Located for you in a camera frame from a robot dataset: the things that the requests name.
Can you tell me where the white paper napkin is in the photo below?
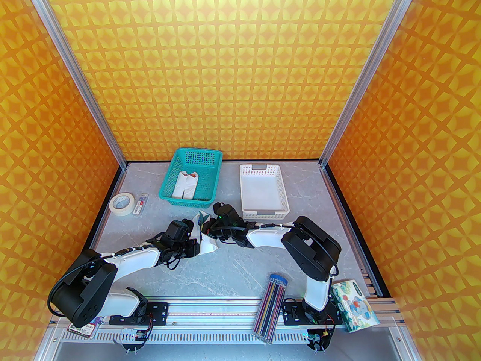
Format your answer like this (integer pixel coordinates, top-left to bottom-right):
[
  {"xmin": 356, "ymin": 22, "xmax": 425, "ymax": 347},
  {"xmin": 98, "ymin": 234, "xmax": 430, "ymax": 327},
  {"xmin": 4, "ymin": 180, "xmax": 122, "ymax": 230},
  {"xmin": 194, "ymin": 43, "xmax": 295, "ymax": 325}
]
[{"xmin": 189, "ymin": 210, "xmax": 219, "ymax": 255}]

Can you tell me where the white plastic basket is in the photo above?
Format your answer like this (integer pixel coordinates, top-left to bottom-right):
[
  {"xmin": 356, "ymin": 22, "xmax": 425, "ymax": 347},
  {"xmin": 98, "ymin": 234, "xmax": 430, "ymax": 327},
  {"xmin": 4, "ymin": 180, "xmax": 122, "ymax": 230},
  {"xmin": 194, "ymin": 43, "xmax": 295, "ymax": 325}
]
[{"xmin": 239, "ymin": 163, "xmax": 290, "ymax": 220}]

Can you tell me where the folded white napkin bundle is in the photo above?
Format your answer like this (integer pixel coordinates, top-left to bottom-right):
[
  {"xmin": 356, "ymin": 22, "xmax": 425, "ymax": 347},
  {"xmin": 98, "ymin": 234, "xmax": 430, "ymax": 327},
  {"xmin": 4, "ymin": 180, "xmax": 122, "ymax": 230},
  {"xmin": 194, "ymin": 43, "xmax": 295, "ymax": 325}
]
[
  {"xmin": 172, "ymin": 171, "xmax": 188, "ymax": 199},
  {"xmin": 183, "ymin": 170, "xmax": 198, "ymax": 199}
]

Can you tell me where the cream masking tape roll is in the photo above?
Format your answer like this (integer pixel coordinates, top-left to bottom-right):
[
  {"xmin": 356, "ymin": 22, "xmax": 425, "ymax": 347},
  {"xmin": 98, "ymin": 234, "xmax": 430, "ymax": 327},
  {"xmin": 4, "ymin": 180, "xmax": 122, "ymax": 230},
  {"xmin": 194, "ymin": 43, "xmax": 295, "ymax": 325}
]
[{"xmin": 109, "ymin": 193, "xmax": 136, "ymax": 217}]

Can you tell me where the teal plastic mesh basket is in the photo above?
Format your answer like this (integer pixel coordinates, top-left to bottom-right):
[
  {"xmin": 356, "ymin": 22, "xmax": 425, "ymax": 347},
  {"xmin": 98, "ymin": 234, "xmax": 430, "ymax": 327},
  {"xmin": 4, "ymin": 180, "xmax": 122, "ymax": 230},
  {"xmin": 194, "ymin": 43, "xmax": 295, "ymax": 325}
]
[{"xmin": 158, "ymin": 148, "xmax": 224, "ymax": 206}]

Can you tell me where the small clear plastic box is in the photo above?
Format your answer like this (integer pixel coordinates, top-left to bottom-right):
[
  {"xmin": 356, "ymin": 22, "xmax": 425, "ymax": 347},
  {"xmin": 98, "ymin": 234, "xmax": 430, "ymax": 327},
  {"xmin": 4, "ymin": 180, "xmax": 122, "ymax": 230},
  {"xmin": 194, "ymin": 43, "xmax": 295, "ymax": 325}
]
[{"xmin": 132, "ymin": 193, "xmax": 149, "ymax": 216}]

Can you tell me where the clear case of coloured pencils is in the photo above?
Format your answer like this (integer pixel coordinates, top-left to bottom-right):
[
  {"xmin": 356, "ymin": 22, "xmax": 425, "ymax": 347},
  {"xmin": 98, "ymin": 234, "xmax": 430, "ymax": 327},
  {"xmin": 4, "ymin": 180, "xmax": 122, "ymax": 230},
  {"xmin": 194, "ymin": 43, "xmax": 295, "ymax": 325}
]
[{"xmin": 253, "ymin": 273, "xmax": 288, "ymax": 344}]

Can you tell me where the small electronics board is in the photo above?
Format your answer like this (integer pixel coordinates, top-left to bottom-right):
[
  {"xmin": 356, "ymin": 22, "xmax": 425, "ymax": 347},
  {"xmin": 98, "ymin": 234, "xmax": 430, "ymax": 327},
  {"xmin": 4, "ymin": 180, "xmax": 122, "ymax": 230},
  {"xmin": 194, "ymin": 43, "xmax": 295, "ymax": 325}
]
[
  {"xmin": 119, "ymin": 329, "xmax": 150, "ymax": 353},
  {"xmin": 305, "ymin": 329, "xmax": 334, "ymax": 353}
]

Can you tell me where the white box of coloured markers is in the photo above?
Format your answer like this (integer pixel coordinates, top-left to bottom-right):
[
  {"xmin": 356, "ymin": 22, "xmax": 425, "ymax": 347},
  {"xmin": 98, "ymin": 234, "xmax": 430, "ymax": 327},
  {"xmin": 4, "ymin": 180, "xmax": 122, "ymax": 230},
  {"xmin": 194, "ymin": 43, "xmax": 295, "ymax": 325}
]
[{"xmin": 67, "ymin": 316, "xmax": 102, "ymax": 340}]

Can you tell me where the patterned tissue pack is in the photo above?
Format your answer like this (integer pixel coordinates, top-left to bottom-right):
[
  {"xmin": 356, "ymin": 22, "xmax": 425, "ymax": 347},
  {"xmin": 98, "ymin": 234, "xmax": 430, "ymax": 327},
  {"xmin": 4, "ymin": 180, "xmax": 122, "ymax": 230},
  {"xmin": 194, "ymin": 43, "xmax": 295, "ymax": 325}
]
[{"xmin": 331, "ymin": 280, "xmax": 380, "ymax": 333}]

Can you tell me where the aluminium mounting rail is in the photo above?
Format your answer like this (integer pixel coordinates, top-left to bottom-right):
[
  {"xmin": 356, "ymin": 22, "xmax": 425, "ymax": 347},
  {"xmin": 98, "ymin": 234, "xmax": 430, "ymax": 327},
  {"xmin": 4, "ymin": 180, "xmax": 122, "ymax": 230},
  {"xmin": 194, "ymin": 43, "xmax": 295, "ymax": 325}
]
[{"xmin": 53, "ymin": 296, "xmax": 404, "ymax": 330}]

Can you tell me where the white slotted cable duct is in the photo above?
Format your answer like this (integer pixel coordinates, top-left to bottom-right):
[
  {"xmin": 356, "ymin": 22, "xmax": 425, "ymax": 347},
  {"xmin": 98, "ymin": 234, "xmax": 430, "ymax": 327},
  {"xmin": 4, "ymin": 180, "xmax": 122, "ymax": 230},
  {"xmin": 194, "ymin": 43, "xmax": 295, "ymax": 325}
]
[{"xmin": 60, "ymin": 329, "xmax": 401, "ymax": 344}]

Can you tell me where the aluminium frame post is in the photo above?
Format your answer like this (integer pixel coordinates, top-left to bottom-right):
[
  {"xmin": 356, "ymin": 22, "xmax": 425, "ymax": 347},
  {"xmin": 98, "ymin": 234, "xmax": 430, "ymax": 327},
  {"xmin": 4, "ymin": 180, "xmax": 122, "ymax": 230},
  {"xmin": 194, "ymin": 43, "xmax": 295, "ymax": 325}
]
[
  {"xmin": 319, "ymin": 0, "xmax": 424, "ymax": 168},
  {"xmin": 18, "ymin": 0, "xmax": 127, "ymax": 169}
]

